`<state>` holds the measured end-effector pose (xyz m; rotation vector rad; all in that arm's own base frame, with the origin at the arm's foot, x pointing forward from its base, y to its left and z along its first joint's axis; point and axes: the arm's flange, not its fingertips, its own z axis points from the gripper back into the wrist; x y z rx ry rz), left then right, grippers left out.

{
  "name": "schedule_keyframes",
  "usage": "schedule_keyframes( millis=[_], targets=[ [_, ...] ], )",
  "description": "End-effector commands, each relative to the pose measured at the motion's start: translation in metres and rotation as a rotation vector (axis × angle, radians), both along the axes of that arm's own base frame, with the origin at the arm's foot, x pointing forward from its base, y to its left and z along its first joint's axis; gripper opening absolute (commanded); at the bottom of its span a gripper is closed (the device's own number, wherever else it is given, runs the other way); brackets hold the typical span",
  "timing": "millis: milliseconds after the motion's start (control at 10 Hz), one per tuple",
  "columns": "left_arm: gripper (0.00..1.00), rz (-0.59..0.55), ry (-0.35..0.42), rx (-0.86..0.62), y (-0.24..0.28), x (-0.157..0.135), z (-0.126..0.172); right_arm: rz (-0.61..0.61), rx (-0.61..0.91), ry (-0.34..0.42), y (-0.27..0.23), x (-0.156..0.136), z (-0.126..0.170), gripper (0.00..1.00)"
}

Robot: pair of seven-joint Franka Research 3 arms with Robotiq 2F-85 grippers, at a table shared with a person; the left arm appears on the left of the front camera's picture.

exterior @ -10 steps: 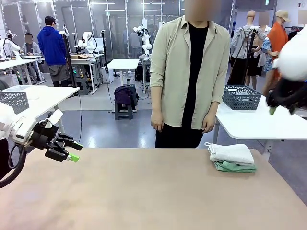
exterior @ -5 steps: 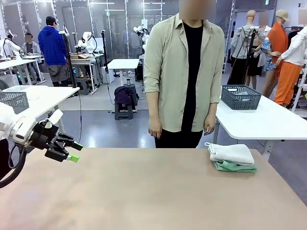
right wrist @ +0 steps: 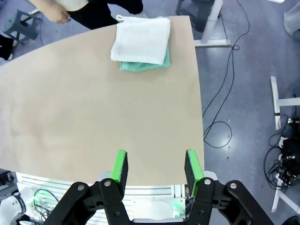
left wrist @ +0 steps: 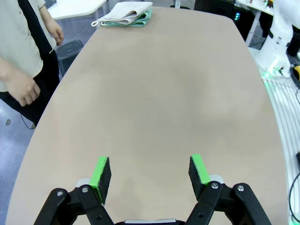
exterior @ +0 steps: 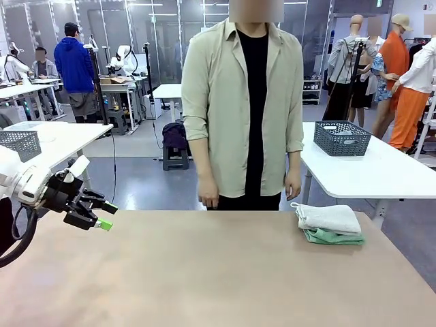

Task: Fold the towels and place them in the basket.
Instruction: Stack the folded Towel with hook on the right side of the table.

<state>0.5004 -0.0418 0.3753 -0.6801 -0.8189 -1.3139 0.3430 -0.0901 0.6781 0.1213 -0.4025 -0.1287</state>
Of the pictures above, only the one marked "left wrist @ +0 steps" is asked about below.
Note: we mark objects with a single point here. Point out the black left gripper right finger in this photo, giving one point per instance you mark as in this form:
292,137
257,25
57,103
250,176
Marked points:
195,182

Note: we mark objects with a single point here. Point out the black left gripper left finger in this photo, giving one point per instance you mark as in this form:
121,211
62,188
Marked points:
103,182

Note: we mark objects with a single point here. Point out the green towel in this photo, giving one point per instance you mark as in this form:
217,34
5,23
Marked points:
140,21

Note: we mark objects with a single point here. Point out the white towel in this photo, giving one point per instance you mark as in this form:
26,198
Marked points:
126,11

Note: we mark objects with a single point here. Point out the person's right forearm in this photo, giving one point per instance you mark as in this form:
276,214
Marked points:
4,70

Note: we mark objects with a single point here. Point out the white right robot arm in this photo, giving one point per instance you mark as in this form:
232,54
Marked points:
279,28

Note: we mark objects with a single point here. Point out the person's left forearm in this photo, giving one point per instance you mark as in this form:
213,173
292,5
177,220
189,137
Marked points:
47,15

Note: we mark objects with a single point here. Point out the person's right hand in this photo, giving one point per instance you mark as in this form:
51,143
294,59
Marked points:
23,90

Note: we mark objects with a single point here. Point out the person's left hand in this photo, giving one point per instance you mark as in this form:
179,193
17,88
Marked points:
56,31

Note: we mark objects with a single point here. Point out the grey plastic stool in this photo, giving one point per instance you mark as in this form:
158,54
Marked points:
70,50

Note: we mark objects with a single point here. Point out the yellow tool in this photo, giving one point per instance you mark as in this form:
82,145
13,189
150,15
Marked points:
297,71

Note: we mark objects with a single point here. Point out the black computer case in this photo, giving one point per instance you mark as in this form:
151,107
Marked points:
243,23

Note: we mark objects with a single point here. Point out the person in beige shirt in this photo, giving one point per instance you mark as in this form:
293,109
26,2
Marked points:
16,35

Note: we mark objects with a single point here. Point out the white rectangular table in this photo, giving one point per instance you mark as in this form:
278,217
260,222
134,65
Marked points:
77,8

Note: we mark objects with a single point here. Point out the white background desk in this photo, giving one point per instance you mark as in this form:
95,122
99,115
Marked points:
255,5

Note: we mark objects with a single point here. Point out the white aluminium rail frame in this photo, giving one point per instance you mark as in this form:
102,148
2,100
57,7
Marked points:
288,117

